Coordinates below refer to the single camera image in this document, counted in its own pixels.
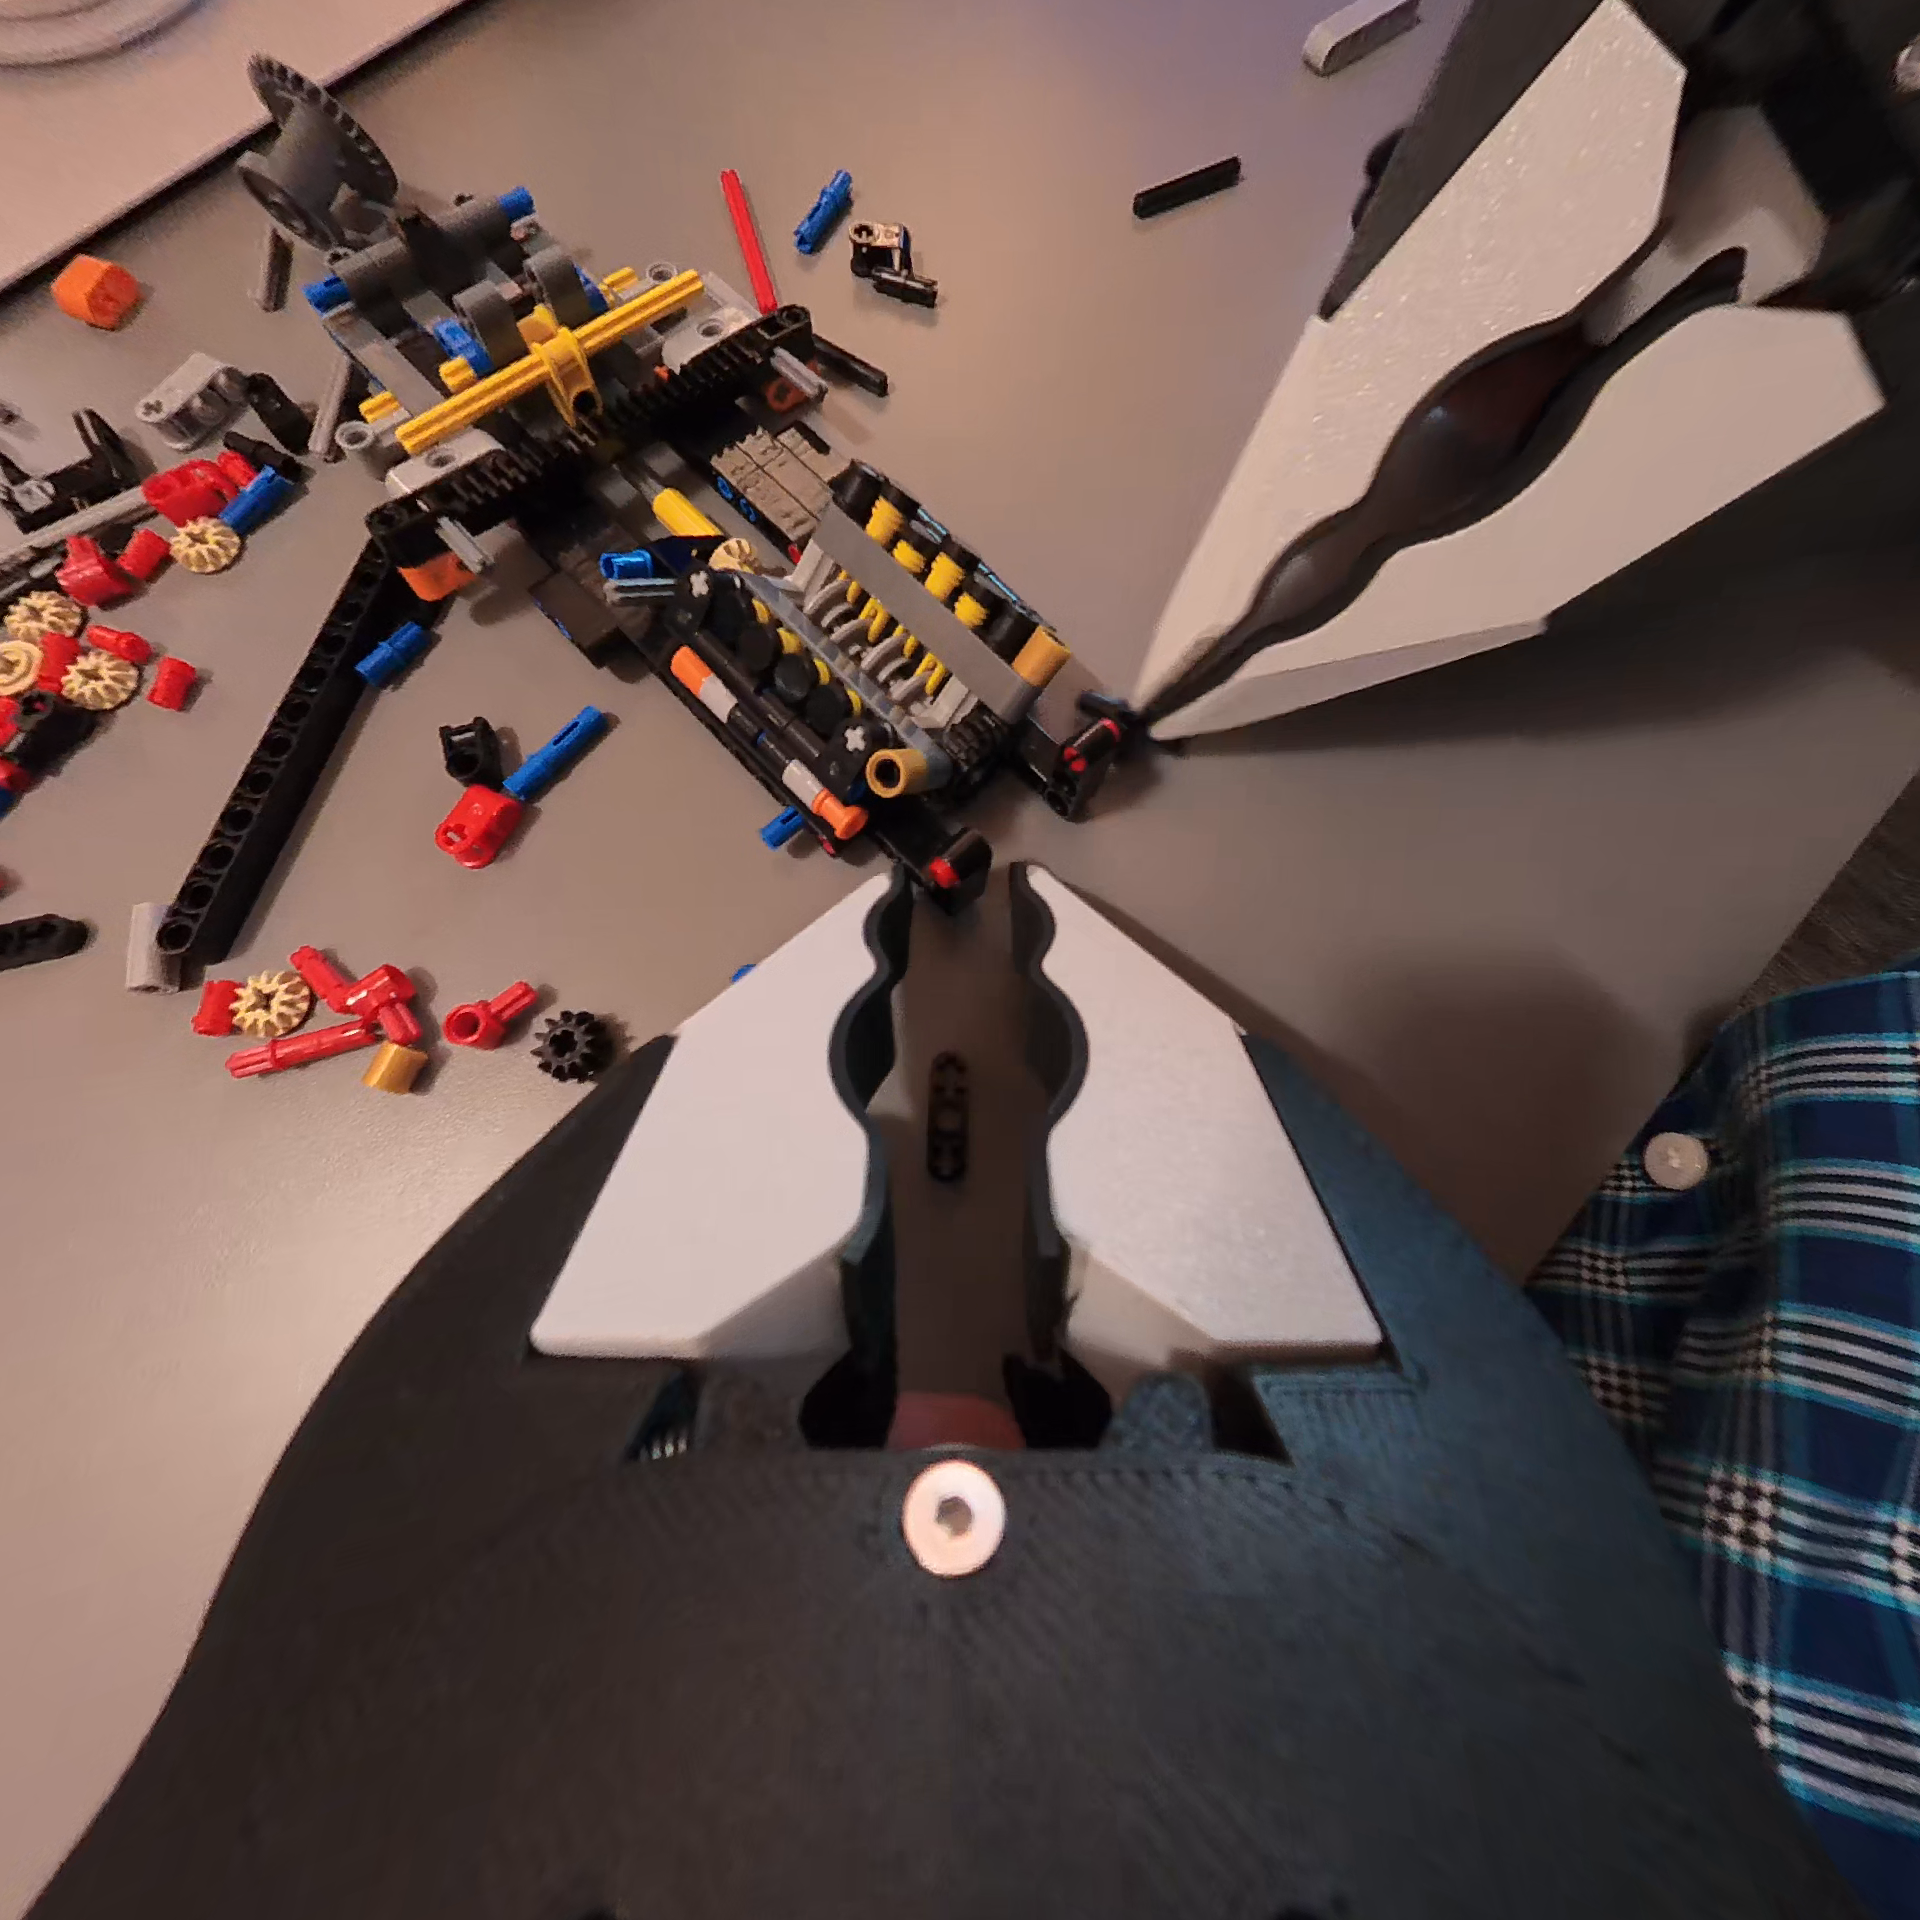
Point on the long red lego pin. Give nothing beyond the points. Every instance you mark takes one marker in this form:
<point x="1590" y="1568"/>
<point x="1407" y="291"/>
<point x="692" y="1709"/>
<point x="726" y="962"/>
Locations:
<point x="300" y="1044"/>

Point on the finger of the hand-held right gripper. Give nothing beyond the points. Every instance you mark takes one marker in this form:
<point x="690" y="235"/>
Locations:
<point x="1590" y="494"/>
<point x="1501" y="192"/>

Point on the long black lego beam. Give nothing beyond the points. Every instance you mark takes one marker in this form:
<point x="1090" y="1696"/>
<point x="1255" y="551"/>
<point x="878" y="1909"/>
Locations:
<point x="285" y="747"/>

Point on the blue plaid shirt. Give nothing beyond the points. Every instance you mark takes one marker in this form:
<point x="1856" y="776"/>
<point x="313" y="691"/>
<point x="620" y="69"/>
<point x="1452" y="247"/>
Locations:
<point x="1783" y="1423"/>

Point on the yellow lego bush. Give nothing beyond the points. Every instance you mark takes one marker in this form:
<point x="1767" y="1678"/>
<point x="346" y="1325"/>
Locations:
<point x="395" y="1065"/>

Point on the orange lego piece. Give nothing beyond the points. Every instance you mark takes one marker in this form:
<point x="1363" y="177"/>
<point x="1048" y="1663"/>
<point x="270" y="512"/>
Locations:
<point x="95" y="291"/>

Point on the tan lego gear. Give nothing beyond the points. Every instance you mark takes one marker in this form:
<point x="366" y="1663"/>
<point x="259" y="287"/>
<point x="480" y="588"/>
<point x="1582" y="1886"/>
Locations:
<point x="22" y="669"/>
<point x="208" y="544"/>
<point x="99" y="681"/>
<point x="43" y="613"/>
<point x="272" y="1004"/>

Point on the grey lego beam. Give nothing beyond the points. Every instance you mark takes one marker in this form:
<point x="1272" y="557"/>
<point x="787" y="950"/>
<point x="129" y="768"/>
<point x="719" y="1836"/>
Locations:
<point x="1357" y="32"/>

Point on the red lego piece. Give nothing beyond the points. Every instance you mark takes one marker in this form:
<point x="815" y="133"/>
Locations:
<point x="88" y="572"/>

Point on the grey lego connector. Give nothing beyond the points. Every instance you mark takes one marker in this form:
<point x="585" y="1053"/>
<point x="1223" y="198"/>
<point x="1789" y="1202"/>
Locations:
<point x="148" y="962"/>

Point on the short black lego beam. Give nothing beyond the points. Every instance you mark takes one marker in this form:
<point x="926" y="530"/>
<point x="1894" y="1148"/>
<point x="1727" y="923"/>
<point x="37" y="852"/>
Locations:
<point x="947" y="1117"/>

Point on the grey lego axle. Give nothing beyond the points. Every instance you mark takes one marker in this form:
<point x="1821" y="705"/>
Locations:
<point x="59" y="544"/>

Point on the red lego bush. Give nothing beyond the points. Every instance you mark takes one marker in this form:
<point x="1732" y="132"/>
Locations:
<point x="173" y="682"/>
<point x="214" y="1009"/>

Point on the red lego axle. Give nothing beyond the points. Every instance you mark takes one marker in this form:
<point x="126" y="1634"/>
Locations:
<point x="744" y="239"/>

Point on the small black lego connector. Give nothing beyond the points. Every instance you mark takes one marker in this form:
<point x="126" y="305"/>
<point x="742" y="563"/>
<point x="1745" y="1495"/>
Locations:
<point x="469" y="745"/>

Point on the grey lego connector block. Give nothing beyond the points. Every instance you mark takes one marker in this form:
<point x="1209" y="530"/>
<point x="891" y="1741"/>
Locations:
<point x="195" y="395"/>

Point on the red lego pin connector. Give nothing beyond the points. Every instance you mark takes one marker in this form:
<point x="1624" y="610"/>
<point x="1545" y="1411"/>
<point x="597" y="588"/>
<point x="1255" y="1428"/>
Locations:
<point x="483" y="1018"/>

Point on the black lego gear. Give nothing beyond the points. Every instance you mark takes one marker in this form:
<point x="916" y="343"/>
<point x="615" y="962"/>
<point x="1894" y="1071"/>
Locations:
<point x="572" y="1044"/>

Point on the black lego pin connector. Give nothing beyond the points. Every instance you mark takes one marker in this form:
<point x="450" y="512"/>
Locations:
<point x="891" y="264"/>

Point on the black angled lego piece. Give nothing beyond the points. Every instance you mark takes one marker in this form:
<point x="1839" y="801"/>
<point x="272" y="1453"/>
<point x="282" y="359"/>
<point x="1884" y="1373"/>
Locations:
<point x="66" y="471"/>

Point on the lego vehicle chassis assembly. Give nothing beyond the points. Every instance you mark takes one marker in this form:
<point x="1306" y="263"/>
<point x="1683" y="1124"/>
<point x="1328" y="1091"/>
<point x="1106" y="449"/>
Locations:
<point x="672" y="494"/>

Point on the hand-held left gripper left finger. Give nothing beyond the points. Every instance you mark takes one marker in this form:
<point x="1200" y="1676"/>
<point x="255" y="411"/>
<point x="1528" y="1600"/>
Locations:
<point x="696" y="1171"/>

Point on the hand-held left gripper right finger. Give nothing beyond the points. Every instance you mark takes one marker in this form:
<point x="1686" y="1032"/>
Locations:
<point x="1200" y="1171"/>

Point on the grey lego pin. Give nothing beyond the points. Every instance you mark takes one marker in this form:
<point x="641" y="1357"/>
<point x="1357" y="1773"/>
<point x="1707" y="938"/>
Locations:
<point x="332" y="407"/>
<point x="272" y="268"/>

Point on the blue lego pin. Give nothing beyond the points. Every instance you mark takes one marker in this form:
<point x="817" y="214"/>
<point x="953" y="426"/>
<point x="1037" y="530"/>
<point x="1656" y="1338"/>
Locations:
<point x="392" y="654"/>
<point x="556" y="753"/>
<point x="822" y="210"/>
<point x="259" y="505"/>

